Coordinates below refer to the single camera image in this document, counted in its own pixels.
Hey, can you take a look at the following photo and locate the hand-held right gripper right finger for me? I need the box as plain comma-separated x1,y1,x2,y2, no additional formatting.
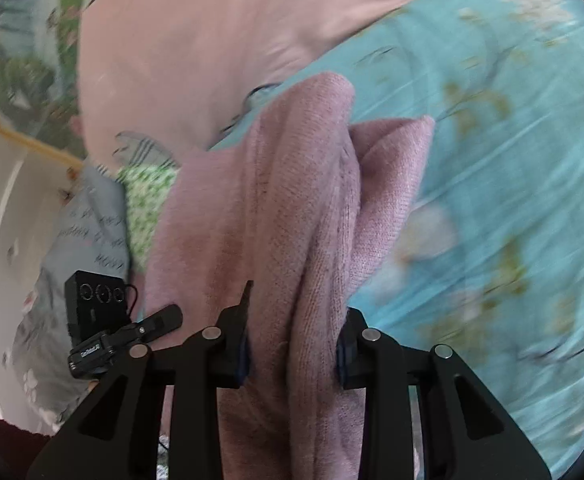
336,306,554,480

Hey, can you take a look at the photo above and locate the pink knitted sweater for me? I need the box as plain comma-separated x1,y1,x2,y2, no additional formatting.
140,72,435,480

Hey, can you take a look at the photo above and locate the pink quilt with plaid hearts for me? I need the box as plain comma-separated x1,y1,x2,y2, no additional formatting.
76,0,425,173

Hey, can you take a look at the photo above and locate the green checkered pillow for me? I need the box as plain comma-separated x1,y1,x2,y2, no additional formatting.
116,164,181,268

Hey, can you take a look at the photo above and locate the grey printed pillow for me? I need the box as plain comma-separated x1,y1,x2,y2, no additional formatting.
10,164,133,423

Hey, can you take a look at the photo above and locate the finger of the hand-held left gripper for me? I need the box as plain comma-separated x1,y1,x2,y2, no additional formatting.
139,304,183,336

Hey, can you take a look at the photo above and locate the dark red cloth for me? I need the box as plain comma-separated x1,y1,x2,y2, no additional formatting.
0,399,52,480

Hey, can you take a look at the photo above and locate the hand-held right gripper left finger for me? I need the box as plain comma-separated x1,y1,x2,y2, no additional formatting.
26,280,255,480

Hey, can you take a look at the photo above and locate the gold framed wall picture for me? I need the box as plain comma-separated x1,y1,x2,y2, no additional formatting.
0,0,97,171

